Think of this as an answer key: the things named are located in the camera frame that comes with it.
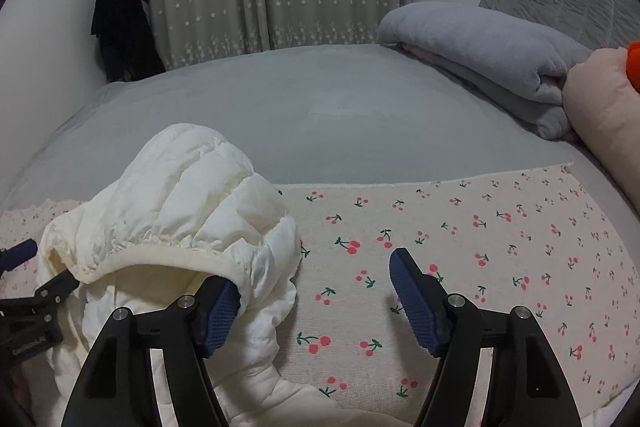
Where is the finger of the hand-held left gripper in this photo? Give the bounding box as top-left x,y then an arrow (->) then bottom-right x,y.
0,239 -> 39,274
32,269 -> 81,309

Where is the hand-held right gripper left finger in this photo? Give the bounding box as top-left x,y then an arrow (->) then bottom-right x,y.
60,276 -> 242,427

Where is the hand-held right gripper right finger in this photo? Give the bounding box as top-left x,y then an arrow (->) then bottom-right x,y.
389,248 -> 583,427

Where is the white quilted puffer jacket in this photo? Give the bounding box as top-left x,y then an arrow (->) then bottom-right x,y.
36,123 -> 406,427

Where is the cherry print blanket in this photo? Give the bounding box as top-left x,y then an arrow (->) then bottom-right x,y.
0,163 -> 640,423

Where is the black hanging garment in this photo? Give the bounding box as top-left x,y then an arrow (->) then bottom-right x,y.
91,0 -> 167,82

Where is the folded grey fleece blanket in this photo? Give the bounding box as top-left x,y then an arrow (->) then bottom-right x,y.
378,2 -> 596,142

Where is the beige pillow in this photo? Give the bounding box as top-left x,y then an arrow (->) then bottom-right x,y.
563,47 -> 640,208

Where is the orange plush toy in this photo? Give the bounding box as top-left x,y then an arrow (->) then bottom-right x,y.
625,41 -> 640,94

